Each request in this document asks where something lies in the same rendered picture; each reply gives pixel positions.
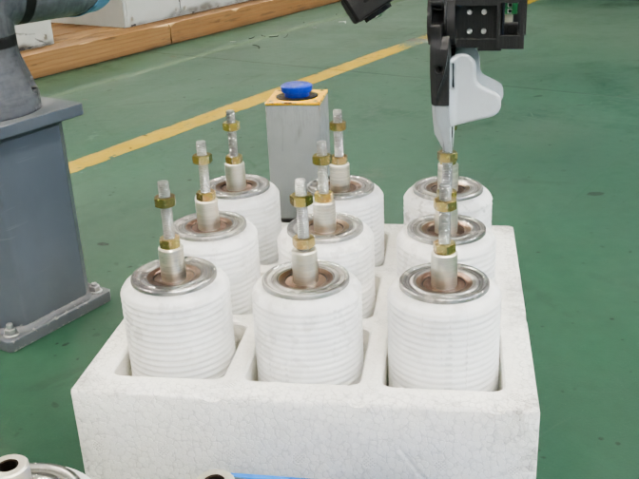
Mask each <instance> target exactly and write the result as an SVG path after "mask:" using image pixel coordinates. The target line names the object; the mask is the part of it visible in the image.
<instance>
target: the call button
mask: <svg viewBox="0 0 639 479"><path fill-rule="evenodd" d="M312 90H313V88H312V84H311V83H309V82H306V81H292V82H287V83H284V84H282V85H281V92H282V93H284V97H286V98H294V99H295V98H304V97H307V96H309V95H310V94H309V92H310V91H312Z"/></svg>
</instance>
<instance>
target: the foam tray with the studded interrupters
mask: <svg viewBox="0 0 639 479"><path fill-rule="evenodd" d="M403 227H404V224H384V257H385V258H384V263H383V265H382V266H379V267H375V289H376V290H375V293H376V296H375V298H376V307H375V311H374V315H373V316H372V317H369V318H363V319H362V329H363V363H364V366H363V371H362V376H361V380H360V382H359V383H358V384H356V385H351V386H345V385H323V384H301V383H280V382H259V381H258V370H257V369H258V367H257V356H256V344H255V333H254V321H253V313H252V314H249V315H232V316H233V318H232V319H233V326H234V337H235V348H236V352H235V354H234V356H233V358H232V361H231V363H230V365H229V367H228V369H227V371H226V373H225V375H224V376H223V377H221V378H218V379H192V378H170V377H148V376H132V371H131V365H130V359H129V352H128V344H127V338H126V326H125V320H124V319H123V321H122V322H121V323H120V325H119V326H118V327H117V329H116V330H115V331H114V333H113V334H112V335H111V337H110V338H109V340H108V341H107V342H106V344H105V345H104V347H103V348H102V349H101V351H100V352H99V353H98V354H97V355H96V356H95V358H94V359H93V360H92V362H91V363H90V364H89V366H88V367H87V369H86V370H85V371H84V373H83V374H82V375H81V377H80V378H79V379H78V381H77V382H76V384H75V385H74V386H73V388H72V389H71V397H72V402H73V408H74V413H75V418H76V424H77V429H78V434H79V439H80V445H81V451H82V455H83V461H84V466H85V472H86V476H88V477H89V478H90V479H196V478H197V477H198V476H199V475H200V474H202V473H203V472H205V471H208V470H212V469H222V470H226V471H228V472H233V473H245V474H258V475H271V476H284V477H298V478H310V479H536V466H537V451H538V436H539V421H540V410H539V403H538V396H537V389H536V383H535V376H534V369H533V357H532V351H531V344H530V338H529V331H528V324H527V321H526V311H525V304H524V298H523V292H522V285H521V278H520V272H519V265H518V258H517V252H516V245H515V239H514V232H513V228H512V227H511V226H506V225H491V227H492V232H493V233H494V235H495V237H496V249H495V251H496V254H495V281H494V282H495V284H496V285H497V286H498V288H499V289H500V291H501V295H502V298H501V318H500V319H501V322H500V341H499V365H498V388H497V392H477V391H455V390H433V389H411V388H392V387H388V386H389V384H388V379H389V378H388V326H387V324H388V320H387V316H388V315H387V311H388V309H387V304H388V303H387V291H388V288H389V287H390V285H391V284H392V282H393V281H394V280H395V279H396V278H397V235H398V234H399V232H400V231H401V229H402V228H403Z"/></svg>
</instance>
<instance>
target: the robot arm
mask: <svg viewBox="0 0 639 479"><path fill-rule="evenodd" d="M109 1H110V0H0V122H4V121H8V120H12V119H16V118H20V117H23V116H26V115H29V114H30V113H33V112H35V111H37V110H38V109H40V108H41V106H42V101H41V95H40V90H39V88H38V85H36V84H35V81H34V79H33V77H32V75H31V73H30V71H29V68H28V66H27V64H26V63H25V61H24V59H23V57H22V55H21V53H20V51H19V48H18V44H17V38H16V32H15V26H16V25H23V24H28V23H34V22H40V21H46V20H51V19H58V18H64V17H79V16H82V15H85V14H87V13H90V12H94V11H97V10H100V9H101V8H103V7H104V6H105V5H106V4H107V3H108V2H109ZM392 1H394V0H341V4H342V6H343V7H344V9H345V11H346V12H347V14H348V16H349V17H350V19H351V20H352V22H353V23H354V24H357V23H359V22H361V21H363V20H365V22H366V23H367V22H369V21H370V20H372V19H373V18H379V17H380V16H381V15H382V14H383V13H384V12H385V11H386V10H387V9H389V8H390V7H392V6H391V4H390V3H391V2H392ZM527 4H528V0H428V5H427V13H428V14H427V39H428V44H429V45H430V80H431V102H432V111H433V123H434V131H435V135H436V137H437V139H438V141H439V143H440V145H441V146H442V148H443V150H444V151H445V152H452V138H453V139H454V134H455V125H461V124H465V123H468V122H472V121H477V120H481V119H485V118H489V117H493V116H494V115H495V114H496V113H497V112H498V111H499V109H500V107H501V100H502V98H503V86H502V85H501V84H500V83H499V82H497V81H496V80H494V79H492V78H490V77H488V76H486V75H484V74H483V73H482V72H481V70H480V62H479V53H478V50H501V49H524V35H526V24H527ZM476 48H477V49H476Z"/></svg>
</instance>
